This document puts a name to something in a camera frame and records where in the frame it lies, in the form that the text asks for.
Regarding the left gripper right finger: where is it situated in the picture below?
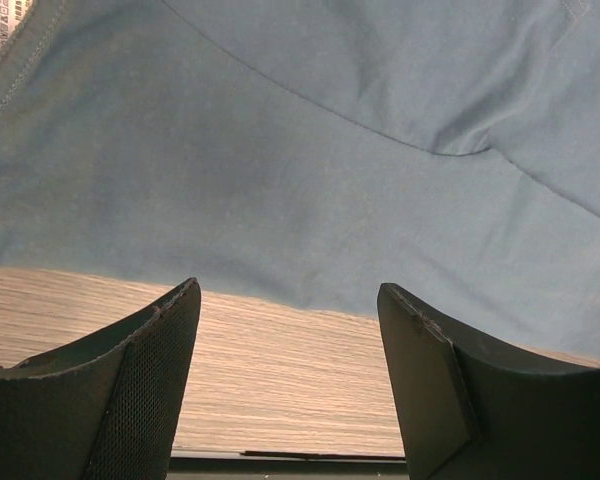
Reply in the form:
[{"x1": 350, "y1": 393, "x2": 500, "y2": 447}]
[{"x1": 377, "y1": 283, "x2": 600, "y2": 479}]

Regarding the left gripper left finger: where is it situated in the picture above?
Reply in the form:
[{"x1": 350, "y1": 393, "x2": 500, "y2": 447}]
[{"x1": 0, "y1": 278, "x2": 201, "y2": 479}]

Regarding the blue-grey t shirt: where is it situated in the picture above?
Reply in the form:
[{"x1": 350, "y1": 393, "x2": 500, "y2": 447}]
[{"x1": 0, "y1": 1, "x2": 600, "y2": 358}]

